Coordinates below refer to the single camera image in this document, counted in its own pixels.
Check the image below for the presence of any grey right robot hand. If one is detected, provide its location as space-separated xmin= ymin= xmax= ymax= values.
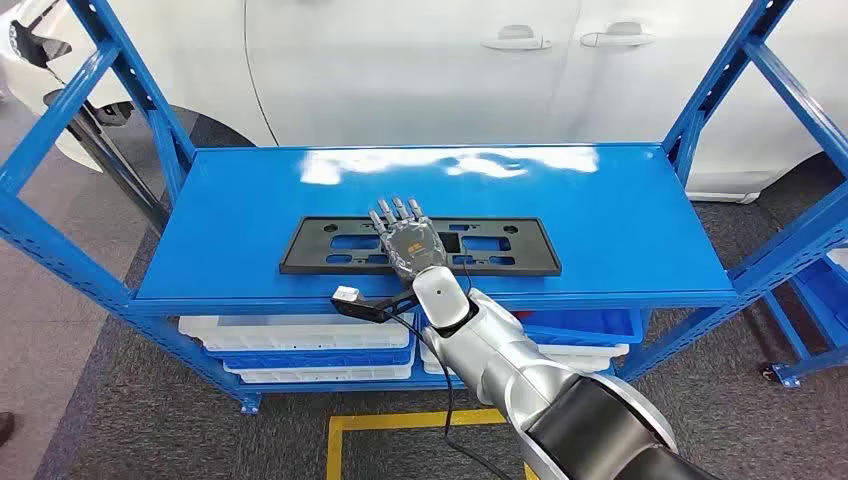
xmin=367 ymin=195 xmax=450 ymax=277

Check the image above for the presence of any black plastic plate frame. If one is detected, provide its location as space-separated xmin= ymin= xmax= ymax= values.
xmin=279 ymin=215 xmax=563 ymax=278

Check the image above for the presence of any blue metal shelf rack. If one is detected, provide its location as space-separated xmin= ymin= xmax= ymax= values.
xmin=0 ymin=0 xmax=848 ymax=416
xmin=760 ymin=248 xmax=848 ymax=390

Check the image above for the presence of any white car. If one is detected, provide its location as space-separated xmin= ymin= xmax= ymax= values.
xmin=0 ymin=0 xmax=848 ymax=204

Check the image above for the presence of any dark grey metal bar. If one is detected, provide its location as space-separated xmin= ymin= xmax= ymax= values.
xmin=66 ymin=109 xmax=172 ymax=234

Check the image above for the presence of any black camera bracket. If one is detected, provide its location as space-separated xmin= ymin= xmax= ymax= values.
xmin=331 ymin=291 xmax=421 ymax=325

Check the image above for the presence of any black camera cable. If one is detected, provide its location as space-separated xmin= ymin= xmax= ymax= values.
xmin=387 ymin=311 xmax=515 ymax=480

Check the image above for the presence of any white car door handle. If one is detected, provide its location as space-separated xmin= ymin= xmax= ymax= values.
xmin=580 ymin=21 xmax=656 ymax=48
xmin=480 ymin=25 xmax=553 ymax=52

